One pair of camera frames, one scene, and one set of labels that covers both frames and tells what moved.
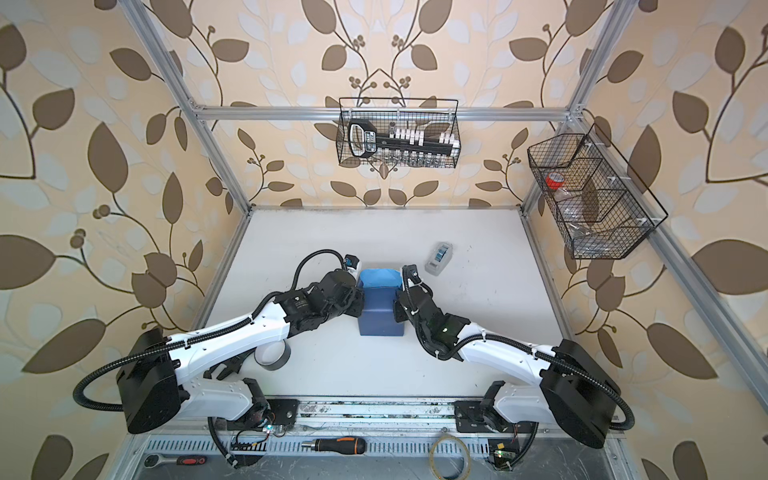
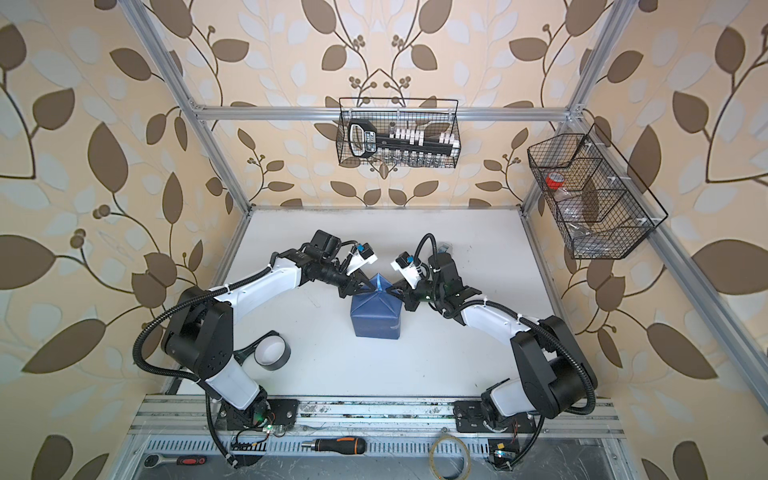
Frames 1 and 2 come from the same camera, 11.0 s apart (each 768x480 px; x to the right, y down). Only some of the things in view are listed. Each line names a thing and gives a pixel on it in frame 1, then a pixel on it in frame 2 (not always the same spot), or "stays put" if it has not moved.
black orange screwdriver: x=345 y=444 stays put
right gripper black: x=399 y=308 -> x=401 y=286
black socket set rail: x=364 y=140 stays put
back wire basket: x=398 y=132 stays put
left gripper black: x=359 y=297 -> x=355 y=279
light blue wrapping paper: x=379 y=316 stays put
